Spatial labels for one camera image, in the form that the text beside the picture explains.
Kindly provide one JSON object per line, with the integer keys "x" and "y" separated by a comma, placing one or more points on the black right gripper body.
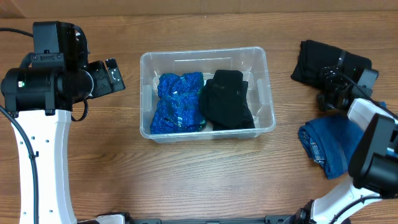
{"x": 333, "y": 86}

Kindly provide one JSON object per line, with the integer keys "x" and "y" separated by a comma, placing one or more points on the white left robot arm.
{"x": 39, "y": 103}

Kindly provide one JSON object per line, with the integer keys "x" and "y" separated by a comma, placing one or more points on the clear plastic container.
{"x": 251, "y": 61}

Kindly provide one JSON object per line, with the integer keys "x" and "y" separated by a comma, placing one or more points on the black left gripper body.
{"x": 102, "y": 83}

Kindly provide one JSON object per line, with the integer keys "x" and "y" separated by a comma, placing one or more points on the blue denim cloth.
{"x": 332, "y": 140}

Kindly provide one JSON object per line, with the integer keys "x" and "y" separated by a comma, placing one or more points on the blue green sequin cloth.
{"x": 178, "y": 106}

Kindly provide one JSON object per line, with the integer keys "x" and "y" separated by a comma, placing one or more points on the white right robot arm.
{"x": 363, "y": 143}

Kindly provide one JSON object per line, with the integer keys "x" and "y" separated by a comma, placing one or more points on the black banded cloth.
{"x": 315, "y": 56}

